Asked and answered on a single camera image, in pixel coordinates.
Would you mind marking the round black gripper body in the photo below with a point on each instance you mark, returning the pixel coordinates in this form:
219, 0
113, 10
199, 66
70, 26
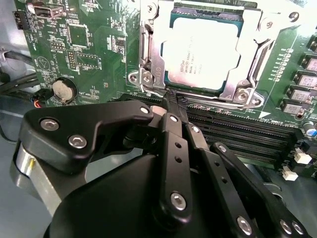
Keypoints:
111, 203

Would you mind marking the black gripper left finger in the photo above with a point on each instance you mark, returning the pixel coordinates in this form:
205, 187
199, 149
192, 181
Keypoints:
62, 129

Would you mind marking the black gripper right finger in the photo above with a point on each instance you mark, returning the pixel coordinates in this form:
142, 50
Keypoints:
223, 178

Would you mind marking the silver topped CPU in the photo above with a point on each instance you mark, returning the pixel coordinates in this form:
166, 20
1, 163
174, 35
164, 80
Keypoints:
205, 49

